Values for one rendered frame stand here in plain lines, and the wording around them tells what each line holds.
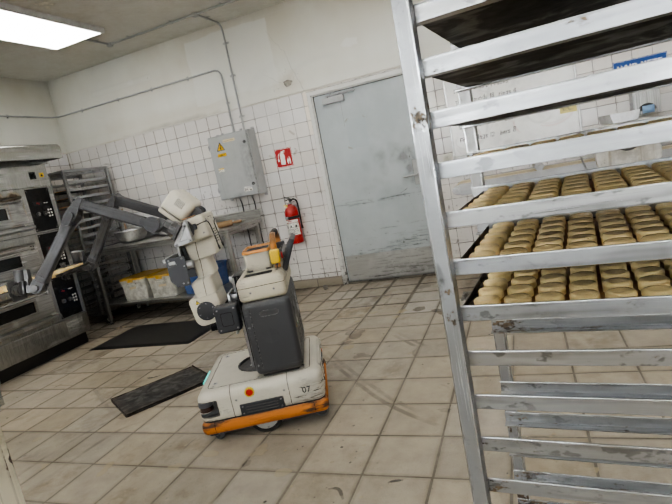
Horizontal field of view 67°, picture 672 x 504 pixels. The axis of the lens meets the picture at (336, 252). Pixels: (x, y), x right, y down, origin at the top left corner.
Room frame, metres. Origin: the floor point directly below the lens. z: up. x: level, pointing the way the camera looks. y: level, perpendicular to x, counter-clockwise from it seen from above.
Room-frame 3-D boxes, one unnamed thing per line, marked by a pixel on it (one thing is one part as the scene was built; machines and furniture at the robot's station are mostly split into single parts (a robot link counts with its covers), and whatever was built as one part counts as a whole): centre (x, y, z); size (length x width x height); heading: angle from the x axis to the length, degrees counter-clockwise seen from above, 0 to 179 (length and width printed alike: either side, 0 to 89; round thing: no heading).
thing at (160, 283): (5.75, 1.91, 0.36); 0.47 x 0.38 x 0.26; 159
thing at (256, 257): (2.76, 0.42, 0.87); 0.23 x 0.15 x 0.11; 1
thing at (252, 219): (5.70, 1.77, 0.49); 1.90 x 0.72 x 0.98; 69
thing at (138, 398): (3.33, 1.36, 0.02); 0.60 x 0.40 x 0.03; 125
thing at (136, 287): (5.90, 2.28, 0.36); 0.47 x 0.39 x 0.26; 157
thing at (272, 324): (2.76, 0.44, 0.59); 0.55 x 0.34 x 0.83; 1
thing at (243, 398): (2.75, 0.53, 0.16); 0.67 x 0.64 x 0.25; 91
